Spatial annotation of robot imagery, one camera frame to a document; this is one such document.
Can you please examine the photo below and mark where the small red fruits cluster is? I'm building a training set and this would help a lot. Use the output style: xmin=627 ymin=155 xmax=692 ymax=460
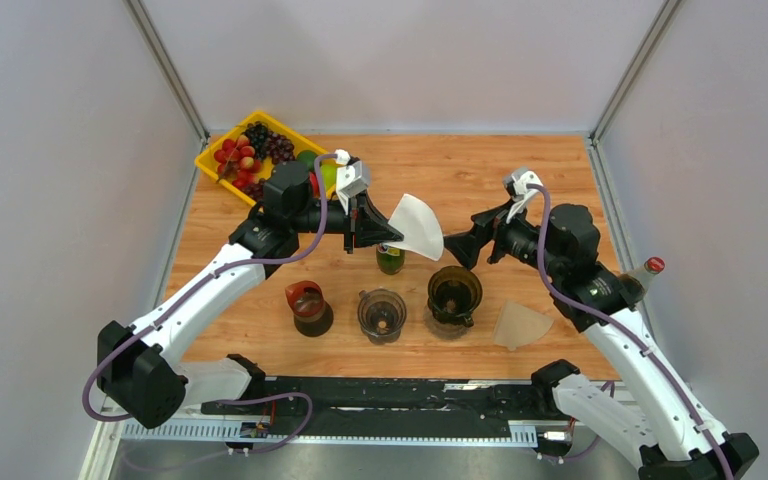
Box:
xmin=214 ymin=134 xmax=263 ymax=190

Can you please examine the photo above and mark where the green lime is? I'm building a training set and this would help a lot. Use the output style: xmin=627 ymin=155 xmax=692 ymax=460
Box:
xmin=296 ymin=150 xmax=318 ymax=172

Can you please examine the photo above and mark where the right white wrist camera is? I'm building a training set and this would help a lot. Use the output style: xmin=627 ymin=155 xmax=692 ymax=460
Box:
xmin=503 ymin=167 xmax=544 ymax=224

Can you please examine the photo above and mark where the yellow plastic fruit tray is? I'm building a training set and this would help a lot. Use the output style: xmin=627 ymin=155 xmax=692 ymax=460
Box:
xmin=195 ymin=111 xmax=326 ymax=206

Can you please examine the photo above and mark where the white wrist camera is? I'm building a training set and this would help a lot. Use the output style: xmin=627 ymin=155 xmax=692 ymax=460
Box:
xmin=503 ymin=167 xmax=544 ymax=224
xmin=335 ymin=149 xmax=371 ymax=214

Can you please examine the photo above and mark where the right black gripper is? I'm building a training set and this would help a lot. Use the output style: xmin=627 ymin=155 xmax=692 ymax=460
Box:
xmin=439 ymin=198 xmax=564 ymax=280

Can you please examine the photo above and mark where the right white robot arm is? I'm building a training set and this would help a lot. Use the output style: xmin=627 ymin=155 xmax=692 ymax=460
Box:
xmin=444 ymin=203 xmax=759 ymax=479

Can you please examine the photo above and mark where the dark purple grape bunch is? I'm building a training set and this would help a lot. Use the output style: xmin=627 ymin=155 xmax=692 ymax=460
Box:
xmin=236 ymin=121 xmax=295 ymax=201

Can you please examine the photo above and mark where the green glass Perrier bottle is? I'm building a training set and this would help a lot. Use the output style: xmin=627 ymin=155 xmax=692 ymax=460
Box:
xmin=376 ymin=244 xmax=406 ymax=275

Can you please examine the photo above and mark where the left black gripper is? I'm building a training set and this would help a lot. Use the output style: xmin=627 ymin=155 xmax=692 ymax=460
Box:
xmin=290 ymin=190 xmax=403 ymax=255

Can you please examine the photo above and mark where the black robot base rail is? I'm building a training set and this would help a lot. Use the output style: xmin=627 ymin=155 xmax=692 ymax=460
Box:
xmin=200 ymin=376 xmax=574 ymax=457

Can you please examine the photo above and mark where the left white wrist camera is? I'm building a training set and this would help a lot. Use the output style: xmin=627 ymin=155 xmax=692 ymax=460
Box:
xmin=335 ymin=149 xmax=371 ymax=214

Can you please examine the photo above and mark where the red apple middle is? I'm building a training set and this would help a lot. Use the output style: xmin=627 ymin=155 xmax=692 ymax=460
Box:
xmin=309 ymin=172 xmax=320 ymax=198

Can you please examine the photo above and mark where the green pear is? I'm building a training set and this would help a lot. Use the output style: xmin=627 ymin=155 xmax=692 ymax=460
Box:
xmin=320 ymin=163 xmax=338 ymax=191

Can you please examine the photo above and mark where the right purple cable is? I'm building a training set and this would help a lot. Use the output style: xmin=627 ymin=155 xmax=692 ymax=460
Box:
xmin=526 ymin=182 xmax=736 ymax=480

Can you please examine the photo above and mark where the brown paper coffee filter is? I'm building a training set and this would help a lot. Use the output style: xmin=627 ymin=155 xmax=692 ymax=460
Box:
xmin=492 ymin=301 xmax=553 ymax=351

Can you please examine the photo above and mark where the red capped soda bottle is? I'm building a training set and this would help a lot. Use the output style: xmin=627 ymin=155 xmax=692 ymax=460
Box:
xmin=617 ymin=256 xmax=666 ymax=310

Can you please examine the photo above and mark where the clear glass server jug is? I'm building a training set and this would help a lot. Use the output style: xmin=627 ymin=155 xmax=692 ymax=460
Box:
xmin=423 ymin=310 xmax=471 ymax=341

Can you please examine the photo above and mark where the white paper coffee filter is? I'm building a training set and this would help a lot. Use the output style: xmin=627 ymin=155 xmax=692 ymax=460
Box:
xmin=385 ymin=193 xmax=444 ymax=261

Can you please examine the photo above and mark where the dark olive coffee dripper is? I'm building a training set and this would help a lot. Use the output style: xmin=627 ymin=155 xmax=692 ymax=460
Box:
xmin=427 ymin=266 xmax=483 ymax=329

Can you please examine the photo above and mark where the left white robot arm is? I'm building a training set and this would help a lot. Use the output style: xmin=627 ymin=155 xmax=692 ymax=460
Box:
xmin=82 ymin=151 xmax=403 ymax=429

